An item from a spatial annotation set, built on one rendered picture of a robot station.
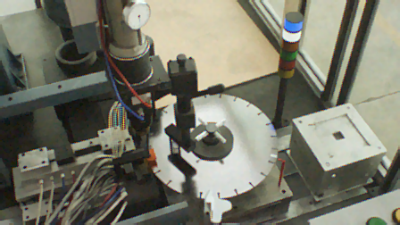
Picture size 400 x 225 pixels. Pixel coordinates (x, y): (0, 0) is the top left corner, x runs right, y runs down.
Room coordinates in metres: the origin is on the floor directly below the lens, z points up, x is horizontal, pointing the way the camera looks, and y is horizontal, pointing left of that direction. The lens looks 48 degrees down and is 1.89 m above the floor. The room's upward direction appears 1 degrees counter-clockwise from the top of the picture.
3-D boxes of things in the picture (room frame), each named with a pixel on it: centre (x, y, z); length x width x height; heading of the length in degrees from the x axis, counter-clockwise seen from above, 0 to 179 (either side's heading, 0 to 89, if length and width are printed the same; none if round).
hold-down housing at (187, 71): (0.69, 0.03, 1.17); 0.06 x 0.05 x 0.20; 100
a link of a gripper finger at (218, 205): (0.55, -0.04, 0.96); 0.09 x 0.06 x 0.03; 177
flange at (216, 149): (0.74, -0.03, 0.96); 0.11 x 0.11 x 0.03
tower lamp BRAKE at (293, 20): (0.96, -0.24, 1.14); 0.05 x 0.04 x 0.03; 19
